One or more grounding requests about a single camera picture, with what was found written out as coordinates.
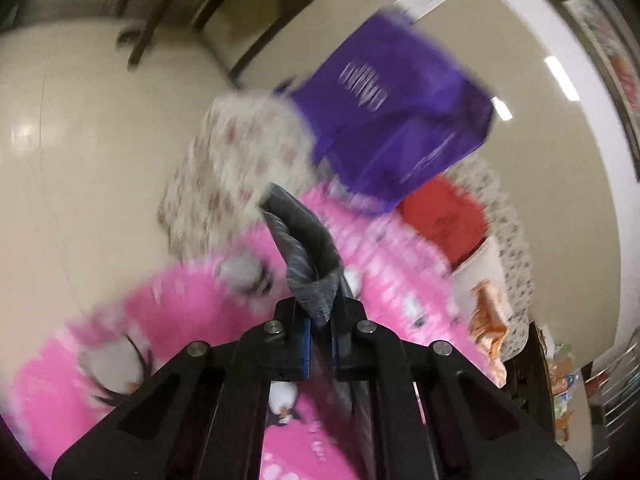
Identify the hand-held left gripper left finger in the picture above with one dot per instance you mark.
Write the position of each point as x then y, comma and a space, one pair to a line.
304, 350

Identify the framed wall picture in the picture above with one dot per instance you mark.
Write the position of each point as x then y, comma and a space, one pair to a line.
600, 35

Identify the floral bed sheet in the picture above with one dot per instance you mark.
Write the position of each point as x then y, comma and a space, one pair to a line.
235, 160

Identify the grey striped garment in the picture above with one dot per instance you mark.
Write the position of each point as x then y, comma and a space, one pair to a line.
300, 230

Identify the red cloth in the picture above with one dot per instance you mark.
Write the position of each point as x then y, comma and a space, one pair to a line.
445, 220

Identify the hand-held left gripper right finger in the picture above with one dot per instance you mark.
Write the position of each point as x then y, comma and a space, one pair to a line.
336, 350

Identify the orange cloth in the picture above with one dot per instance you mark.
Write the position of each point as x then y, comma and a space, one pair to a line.
487, 320

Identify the pink penguin blanket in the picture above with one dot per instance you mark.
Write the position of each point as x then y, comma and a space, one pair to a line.
390, 270

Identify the cluttered shelf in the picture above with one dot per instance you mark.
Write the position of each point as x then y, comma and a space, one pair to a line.
565, 385

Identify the purple bag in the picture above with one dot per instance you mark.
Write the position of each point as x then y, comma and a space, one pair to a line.
400, 125

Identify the white pillow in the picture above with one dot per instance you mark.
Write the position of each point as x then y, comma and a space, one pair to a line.
482, 267

